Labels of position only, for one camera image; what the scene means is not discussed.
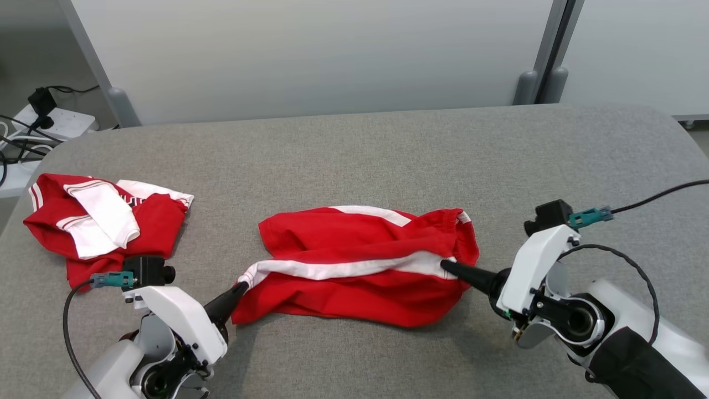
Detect black camera cable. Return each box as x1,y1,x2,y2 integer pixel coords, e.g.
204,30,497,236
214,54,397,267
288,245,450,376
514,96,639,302
63,280,96,399
609,180,709,214

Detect black looped right arm cable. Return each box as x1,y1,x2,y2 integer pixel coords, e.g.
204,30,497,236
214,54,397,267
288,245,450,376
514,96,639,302
557,244,660,347

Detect grey rounded partition foot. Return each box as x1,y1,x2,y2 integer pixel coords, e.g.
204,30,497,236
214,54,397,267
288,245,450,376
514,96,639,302
540,66,569,105
512,70,539,106
107,87,142,128

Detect red shirt with white sleeves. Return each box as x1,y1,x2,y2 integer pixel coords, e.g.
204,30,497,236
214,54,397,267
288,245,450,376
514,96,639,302
23,173,194,291

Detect teal right camera connector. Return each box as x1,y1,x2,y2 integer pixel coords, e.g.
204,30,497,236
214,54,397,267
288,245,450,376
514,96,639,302
569,206,614,229

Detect grey partition base rail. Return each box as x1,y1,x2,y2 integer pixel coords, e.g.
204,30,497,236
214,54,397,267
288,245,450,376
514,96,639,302
671,114,709,129

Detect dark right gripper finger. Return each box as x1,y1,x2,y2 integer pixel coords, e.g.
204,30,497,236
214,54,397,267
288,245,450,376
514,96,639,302
440,259,499,297

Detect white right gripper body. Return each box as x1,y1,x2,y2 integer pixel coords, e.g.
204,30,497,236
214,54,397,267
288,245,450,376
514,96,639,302
487,224,581,350

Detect white flat power block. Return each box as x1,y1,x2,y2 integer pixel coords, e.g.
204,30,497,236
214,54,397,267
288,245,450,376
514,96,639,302
0,161,42,199

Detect grey partition post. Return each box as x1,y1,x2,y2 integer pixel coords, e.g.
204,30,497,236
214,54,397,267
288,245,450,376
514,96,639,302
548,0,585,70
55,0,120,92
532,0,570,73

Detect teal left camera connector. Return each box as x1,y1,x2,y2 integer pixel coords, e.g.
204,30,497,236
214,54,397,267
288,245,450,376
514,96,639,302
90,272,135,290

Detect black floor cable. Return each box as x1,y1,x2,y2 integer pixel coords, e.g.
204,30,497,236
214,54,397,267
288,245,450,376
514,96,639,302
0,114,61,186

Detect black right camera cable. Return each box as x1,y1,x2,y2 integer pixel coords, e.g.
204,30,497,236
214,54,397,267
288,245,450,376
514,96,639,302
609,180,709,214

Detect black left camera cable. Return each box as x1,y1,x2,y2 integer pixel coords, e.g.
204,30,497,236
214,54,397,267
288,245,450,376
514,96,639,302
63,280,96,399

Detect thin black plug cable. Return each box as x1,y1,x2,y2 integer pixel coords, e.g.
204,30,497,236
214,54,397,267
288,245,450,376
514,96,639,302
47,84,100,95

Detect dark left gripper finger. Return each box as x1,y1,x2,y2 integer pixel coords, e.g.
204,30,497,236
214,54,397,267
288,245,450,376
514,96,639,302
204,282,249,328

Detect white floor cable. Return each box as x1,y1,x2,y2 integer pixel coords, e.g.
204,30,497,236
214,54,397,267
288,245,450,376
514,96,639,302
0,122,56,162

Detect black plug adapter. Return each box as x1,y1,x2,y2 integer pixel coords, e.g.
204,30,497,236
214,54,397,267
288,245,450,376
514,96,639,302
28,87,56,129

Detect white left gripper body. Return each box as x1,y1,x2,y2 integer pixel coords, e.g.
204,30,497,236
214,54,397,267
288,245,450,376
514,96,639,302
123,285,229,364

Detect red shorts with white stripe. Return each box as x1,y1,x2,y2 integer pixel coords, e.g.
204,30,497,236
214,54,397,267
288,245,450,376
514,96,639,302
232,205,480,329

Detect teal camera connector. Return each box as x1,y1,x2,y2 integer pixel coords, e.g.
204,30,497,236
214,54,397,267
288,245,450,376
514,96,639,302
90,272,135,290
569,206,614,229

